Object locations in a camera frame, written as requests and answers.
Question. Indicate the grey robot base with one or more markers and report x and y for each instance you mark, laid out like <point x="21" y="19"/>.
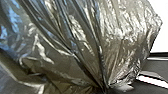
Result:
<point x="156" y="65"/>

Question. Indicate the grey plastic trash bag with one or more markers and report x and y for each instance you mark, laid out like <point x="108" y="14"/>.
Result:
<point x="73" y="43"/>

